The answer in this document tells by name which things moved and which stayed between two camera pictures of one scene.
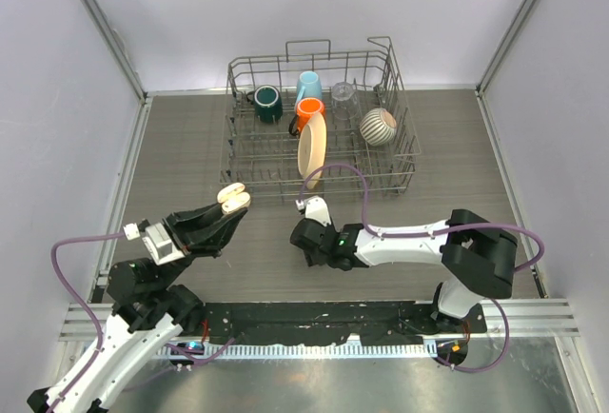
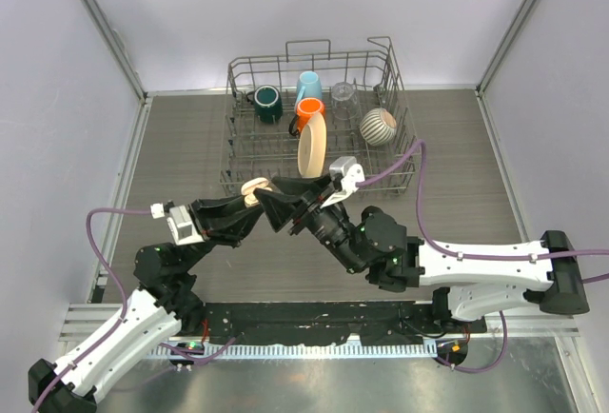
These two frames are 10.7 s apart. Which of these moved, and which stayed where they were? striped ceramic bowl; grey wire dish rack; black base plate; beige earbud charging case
Moved: beige earbud charging case
Stayed: grey wire dish rack; black base plate; striped ceramic bowl
